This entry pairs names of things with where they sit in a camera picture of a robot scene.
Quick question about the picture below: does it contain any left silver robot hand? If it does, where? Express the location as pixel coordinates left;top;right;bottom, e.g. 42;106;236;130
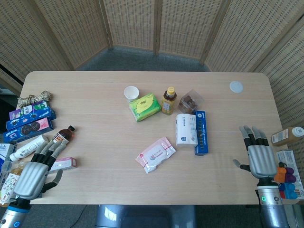
13;140;70;200

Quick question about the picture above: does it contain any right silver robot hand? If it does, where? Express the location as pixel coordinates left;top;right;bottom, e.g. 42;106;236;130
232;125;278;180

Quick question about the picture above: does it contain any blue cookie box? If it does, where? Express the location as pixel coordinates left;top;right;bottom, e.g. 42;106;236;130
194;110;209;156

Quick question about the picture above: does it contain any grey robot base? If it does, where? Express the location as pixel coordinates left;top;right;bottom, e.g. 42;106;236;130
95;204;198;228

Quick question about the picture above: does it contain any pink and blue Oreo box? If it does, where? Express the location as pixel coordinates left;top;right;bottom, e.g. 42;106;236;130
2;117;54;144

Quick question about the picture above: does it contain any purple snack box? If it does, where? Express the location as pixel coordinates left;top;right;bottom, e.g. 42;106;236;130
9;100;50;121

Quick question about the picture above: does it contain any orange toy block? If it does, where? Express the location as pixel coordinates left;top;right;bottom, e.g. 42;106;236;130
274;167;286;184

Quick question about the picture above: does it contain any juice bottle with illustrated label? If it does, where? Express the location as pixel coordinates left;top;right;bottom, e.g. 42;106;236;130
0;161;27;208

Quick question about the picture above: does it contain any white light blue box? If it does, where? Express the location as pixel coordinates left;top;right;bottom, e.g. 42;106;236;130
275;149;304;200

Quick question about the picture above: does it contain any white plastic bottle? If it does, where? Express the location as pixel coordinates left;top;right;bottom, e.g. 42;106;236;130
9;134;50;162

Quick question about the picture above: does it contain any purple toy block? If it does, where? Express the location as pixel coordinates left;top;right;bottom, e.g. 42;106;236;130
284;167;297;184

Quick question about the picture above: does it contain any white capped tan bottle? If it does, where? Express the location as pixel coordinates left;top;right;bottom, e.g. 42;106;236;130
271;126;304;147

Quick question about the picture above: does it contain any blue white milk carton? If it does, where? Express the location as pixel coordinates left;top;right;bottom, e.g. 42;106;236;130
0;142;18;165

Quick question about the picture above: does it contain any small pink white box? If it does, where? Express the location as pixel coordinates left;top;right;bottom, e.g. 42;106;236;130
49;156;78;171

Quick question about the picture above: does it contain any blue toy block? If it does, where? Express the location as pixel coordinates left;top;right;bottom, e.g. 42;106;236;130
278;181;299;200

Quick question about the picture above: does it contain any black capped brown tea bottle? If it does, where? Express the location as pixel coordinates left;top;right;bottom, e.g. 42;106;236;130
52;125;76;146

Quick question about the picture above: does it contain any white round table grommet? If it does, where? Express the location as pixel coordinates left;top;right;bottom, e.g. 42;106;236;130
229;81;245;94

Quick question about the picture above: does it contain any white tissue pack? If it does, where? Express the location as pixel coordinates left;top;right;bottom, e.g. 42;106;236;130
175;113;199;149

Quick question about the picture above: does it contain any clear plastic box with cookies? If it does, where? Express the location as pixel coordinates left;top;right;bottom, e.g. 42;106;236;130
178;88;205;115

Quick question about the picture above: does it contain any pink wet wipes pack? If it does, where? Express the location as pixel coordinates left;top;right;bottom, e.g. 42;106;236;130
135;136;177;174

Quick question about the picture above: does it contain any yellow capped corn tea bottle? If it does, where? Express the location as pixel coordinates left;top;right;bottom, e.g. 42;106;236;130
161;86;178;116

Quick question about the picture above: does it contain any green tissue pack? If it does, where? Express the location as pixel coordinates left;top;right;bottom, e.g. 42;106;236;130
128;93;162;123

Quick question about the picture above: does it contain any white paper cup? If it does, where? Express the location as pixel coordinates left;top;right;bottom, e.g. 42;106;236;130
123;85;139;103

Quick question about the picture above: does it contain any woven bamboo folding screen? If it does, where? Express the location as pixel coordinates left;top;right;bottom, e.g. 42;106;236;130
0;0;304;167

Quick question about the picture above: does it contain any black cable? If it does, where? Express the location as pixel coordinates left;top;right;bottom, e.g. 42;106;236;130
75;205;87;223

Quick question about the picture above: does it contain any bundle of twine rope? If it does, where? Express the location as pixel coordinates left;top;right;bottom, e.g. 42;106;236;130
17;90;53;110

